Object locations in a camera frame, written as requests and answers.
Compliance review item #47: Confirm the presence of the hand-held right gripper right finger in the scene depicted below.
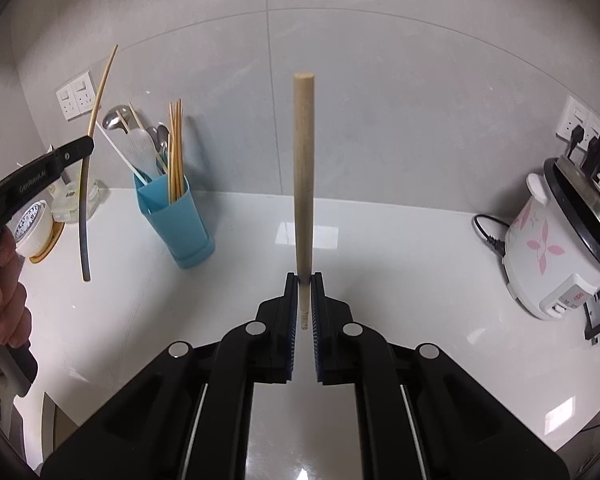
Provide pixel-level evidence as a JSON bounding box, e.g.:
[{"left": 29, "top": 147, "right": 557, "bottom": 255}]
[{"left": 310, "top": 272, "right": 571, "bottom": 480}]

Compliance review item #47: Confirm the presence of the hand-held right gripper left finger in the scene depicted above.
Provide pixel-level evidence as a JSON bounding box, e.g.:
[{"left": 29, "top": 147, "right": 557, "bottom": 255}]
[{"left": 40, "top": 272, "right": 299, "bottom": 480}]

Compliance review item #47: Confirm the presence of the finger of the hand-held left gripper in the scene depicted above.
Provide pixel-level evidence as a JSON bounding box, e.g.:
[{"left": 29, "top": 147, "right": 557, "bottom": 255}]
[{"left": 47, "top": 136, "right": 96, "bottom": 175}]

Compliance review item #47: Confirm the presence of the bamboo chopstick translucent end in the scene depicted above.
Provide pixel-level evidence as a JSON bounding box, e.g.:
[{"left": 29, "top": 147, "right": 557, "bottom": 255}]
[{"left": 78, "top": 44, "right": 119, "bottom": 282}]

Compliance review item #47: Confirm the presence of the bundle of bamboo chopsticks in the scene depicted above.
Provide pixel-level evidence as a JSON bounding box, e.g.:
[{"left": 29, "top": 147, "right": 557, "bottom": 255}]
[{"left": 167, "top": 99, "right": 187, "bottom": 207}]

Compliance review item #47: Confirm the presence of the blue plastic utensil holder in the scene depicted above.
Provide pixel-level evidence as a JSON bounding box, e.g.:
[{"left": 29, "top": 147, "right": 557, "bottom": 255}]
[{"left": 132, "top": 172, "right": 216, "bottom": 270}]

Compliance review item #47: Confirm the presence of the pale bamboo chopstick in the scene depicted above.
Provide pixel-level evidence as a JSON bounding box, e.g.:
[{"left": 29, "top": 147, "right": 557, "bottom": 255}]
[{"left": 293, "top": 72, "right": 317, "bottom": 332}]

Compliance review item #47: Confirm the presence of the person's left hand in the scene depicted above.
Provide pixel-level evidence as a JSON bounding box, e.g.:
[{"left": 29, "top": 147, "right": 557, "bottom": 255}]
[{"left": 0, "top": 225, "right": 33, "bottom": 377}]

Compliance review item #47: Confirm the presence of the white bowl blue pattern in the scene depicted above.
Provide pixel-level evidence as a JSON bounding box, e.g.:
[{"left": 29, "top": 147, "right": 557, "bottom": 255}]
[{"left": 14, "top": 200, "right": 54, "bottom": 259}]

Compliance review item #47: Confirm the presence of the metal ladle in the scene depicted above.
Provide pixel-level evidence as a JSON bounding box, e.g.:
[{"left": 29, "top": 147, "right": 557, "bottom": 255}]
[{"left": 102, "top": 105, "right": 133, "bottom": 133}]

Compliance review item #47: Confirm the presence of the clear plastic food container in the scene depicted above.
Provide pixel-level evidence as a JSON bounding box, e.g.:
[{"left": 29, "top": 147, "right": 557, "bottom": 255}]
[{"left": 50, "top": 177, "right": 104, "bottom": 224}]

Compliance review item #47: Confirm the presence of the translucent white rice paddle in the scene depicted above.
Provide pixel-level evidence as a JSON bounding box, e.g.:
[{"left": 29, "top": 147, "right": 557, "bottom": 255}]
[{"left": 117, "top": 129, "right": 170, "bottom": 178}]

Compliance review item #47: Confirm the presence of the wooden coaster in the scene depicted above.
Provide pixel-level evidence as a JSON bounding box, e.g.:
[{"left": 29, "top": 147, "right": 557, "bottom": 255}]
[{"left": 30, "top": 220, "right": 67, "bottom": 264}]

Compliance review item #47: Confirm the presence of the metal spoon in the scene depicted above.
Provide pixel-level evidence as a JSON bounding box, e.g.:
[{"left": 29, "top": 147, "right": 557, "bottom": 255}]
[{"left": 156, "top": 124, "right": 172, "bottom": 161}]

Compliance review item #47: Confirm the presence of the white floral rice cooker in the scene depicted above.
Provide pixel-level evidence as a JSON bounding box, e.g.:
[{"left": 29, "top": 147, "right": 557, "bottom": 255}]
[{"left": 501, "top": 156, "right": 600, "bottom": 322}]

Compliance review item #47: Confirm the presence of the black power plug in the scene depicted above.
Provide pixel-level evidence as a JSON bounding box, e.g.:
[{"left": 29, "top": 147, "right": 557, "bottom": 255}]
[{"left": 565, "top": 127, "right": 586, "bottom": 161}]

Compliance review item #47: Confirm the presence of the white wall socket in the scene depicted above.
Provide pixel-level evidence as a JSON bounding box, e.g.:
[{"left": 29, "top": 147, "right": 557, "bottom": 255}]
[
  {"left": 73, "top": 72, "right": 101, "bottom": 113},
  {"left": 582, "top": 114, "right": 600, "bottom": 153},
  {"left": 555, "top": 95, "right": 590, "bottom": 142},
  {"left": 56, "top": 85, "right": 79, "bottom": 122}
]

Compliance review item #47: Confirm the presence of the black power cable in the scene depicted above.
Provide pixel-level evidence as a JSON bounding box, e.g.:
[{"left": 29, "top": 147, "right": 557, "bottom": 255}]
[{"left": 472, "top": 214, "right": 510, "bottom": 262}]

